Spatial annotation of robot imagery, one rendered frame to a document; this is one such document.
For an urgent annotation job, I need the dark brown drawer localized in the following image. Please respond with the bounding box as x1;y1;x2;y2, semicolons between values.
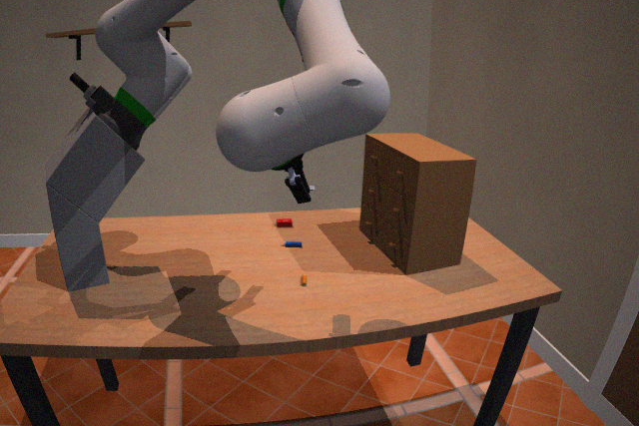
381;220;409;272
385;187;414;237
360;203;383;248
362;171;386;215
365;138;389;181
388;151;418;200

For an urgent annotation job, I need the brown wooden chest of drawers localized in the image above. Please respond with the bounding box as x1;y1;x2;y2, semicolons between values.
359;133;476;275

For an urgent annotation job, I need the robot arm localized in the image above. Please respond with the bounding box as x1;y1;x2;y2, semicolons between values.
69;0;390;172

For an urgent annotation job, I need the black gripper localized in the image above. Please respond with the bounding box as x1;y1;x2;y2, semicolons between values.
285;159;315;204

